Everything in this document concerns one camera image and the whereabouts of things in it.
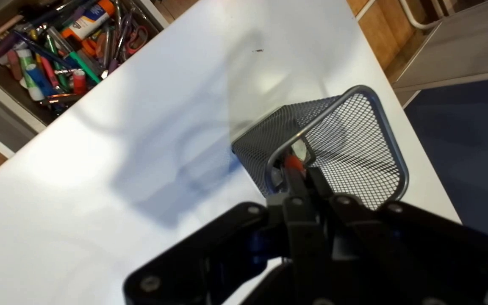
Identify near black mesh pen bin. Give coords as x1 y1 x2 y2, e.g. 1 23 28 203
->
231 84 409 210

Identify red pen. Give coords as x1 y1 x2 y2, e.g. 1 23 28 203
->
282 154 306 174

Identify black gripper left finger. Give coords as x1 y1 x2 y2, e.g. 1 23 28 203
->
282 164 331 305

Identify pens in drawer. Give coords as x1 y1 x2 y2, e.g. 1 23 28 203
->
0 0 160 111

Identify white open drawer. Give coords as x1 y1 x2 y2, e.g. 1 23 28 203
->
0 0 167 156

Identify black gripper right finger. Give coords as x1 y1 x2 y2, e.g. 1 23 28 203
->
306 167 441 305

